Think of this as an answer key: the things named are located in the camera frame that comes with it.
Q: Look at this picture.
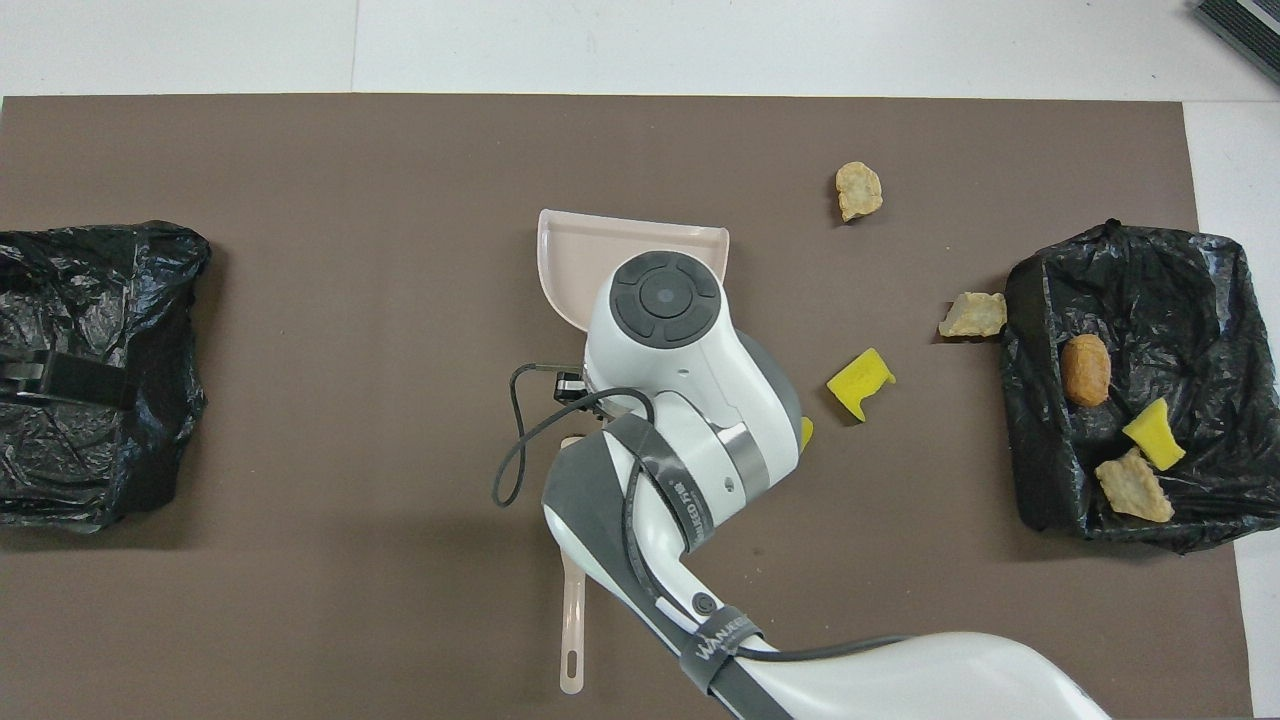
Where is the black bag lined trash bin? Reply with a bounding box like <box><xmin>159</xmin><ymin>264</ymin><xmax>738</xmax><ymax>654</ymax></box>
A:
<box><xmin>0</xmin><ymin>220</ymin><xmax>213</xmax><ymax>534</ymax></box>
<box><xmin>1000</xmin><ymin>220</ymin><xmax>1280</xmax><ymax>554</ymax></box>

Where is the beige plastic dustpan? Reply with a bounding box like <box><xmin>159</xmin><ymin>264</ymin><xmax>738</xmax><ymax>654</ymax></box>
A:
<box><xmin>537</xmin><ymin>208</ymin><xmax>730</xmax><ymax>332</ymax></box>

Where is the large beige foam chunk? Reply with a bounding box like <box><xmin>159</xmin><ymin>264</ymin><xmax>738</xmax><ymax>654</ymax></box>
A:
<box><xmin>1094</xmin><ymin>447</ymin><xmax>1176</xmax><ymax>524</ymax></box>

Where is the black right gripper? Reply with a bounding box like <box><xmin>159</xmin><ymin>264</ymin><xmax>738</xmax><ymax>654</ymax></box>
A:
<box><xmin>555</xmin><ymin>369</ymin><xmax>611</xmax><ymax>411</ymax></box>

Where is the rounded tan foam chunk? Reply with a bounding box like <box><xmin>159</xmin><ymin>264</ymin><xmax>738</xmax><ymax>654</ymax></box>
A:
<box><xmin>835</xmin><ymin>161</ymin><xmax>884</xmax><ymax>223</ymax></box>

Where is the dark grey ribbed object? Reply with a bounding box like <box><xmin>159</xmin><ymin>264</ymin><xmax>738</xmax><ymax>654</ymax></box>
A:
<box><xmin>1195</xmin><ymin>0</ymin><xmax>1280</xmax><ymax>86</ymax></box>

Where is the yellow sponge with green backing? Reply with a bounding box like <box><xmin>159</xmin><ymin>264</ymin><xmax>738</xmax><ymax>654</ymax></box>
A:
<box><xmin>1121</xmin><ymin>397</ymin><xmax>1187</xmax><ymax>472</ymax></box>

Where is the brown table mat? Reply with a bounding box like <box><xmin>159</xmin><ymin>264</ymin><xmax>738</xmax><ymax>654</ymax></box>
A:
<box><xmin>0</xmin><ymin>95</ymin><xmax>1253</xmax><ymax>720</ymax></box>

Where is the pale beige foam chunk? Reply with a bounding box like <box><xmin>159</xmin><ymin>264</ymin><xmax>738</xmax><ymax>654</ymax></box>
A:
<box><xmin>937</xmin><ymin>291</ymin><xmax>1008</xmax><ymax>339</ymax></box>

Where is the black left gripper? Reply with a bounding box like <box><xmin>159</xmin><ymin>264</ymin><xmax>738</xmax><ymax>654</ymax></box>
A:
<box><xmin>0</xmin><ymin>350</ymin><xmax>137</xmax><ymax>409</ymax></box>

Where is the brown bread roll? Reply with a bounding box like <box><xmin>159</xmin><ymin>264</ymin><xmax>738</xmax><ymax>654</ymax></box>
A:
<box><xmin>1061</xmin><ymin>334</ymin><xmax>1112</xmax><ymax>408</ymax></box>

